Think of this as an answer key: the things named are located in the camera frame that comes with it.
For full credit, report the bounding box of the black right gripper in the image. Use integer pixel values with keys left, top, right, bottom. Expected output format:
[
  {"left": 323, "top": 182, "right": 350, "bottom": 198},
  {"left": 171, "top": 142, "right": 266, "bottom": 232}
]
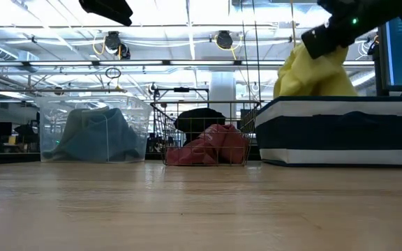
[{"left": 300, "top": 15, "right": 366, "bottom": 61}]

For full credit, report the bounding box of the yellow cloth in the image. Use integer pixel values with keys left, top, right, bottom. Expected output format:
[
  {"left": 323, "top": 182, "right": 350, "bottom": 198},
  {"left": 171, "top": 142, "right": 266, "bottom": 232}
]
[{"left": 273, "top": 43, "right": 359, "bottom": 99}]

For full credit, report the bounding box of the teal cloth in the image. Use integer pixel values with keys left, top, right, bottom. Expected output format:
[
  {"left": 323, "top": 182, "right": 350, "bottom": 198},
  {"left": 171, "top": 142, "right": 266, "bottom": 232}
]
[{"left": 41, "top": 105, "right": 141, "bottom": 163}]

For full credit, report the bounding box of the black cloth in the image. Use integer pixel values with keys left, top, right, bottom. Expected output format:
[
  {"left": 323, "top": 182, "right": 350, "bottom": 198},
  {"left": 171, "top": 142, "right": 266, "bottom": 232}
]
[{"left": 173, "top": 107, "right": 228, "bottom": 146}]

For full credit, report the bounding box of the maroon pink cloth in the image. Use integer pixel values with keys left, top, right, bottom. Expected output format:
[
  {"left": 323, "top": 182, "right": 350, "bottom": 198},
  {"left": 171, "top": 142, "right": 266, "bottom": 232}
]
[{"left": 165, "top": 123, "right": 251, "bottom": 166}]

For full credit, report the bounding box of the navy white striped fabric bin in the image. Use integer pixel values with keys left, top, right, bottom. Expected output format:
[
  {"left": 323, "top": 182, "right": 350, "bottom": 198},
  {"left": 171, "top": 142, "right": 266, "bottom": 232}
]
[{"left": 254, "top": 95, "right": 402, "bottom": 168}]

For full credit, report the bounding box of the clear plastic storage bin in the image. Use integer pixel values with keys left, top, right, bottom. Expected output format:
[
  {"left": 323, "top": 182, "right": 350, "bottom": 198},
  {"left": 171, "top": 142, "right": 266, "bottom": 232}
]
[{"left": 34, "top": 94, "right": 154, "bottom": 165}]

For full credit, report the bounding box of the black ceiling cable reel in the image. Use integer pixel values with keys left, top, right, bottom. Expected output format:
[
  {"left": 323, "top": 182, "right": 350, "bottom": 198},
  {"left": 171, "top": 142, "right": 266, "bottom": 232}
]
[
  {"left": 103, "top": 31, "right": 131, "bottom": 61},
  {"left": 216, "top": 30, "right": 235, "bottom": 50}
]

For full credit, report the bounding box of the black cart frame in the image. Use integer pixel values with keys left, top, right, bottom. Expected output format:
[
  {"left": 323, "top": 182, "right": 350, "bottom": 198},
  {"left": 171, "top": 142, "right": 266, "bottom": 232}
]
[{"left": 153, "top": 86, "right": 210, "bottom": 105}]

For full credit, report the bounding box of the gold wire basket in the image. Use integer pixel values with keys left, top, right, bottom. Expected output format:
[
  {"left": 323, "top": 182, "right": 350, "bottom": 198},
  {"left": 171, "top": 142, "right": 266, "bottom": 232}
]
[{"left": 149, "top": 100, "right": 262, "bottom": 167}]

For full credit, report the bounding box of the black aluminium table frame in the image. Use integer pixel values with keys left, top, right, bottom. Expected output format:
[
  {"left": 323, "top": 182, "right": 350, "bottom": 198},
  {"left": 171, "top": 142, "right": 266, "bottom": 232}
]
[{"left": 0, "top": 151, "right": 263, "bottom": 167}]

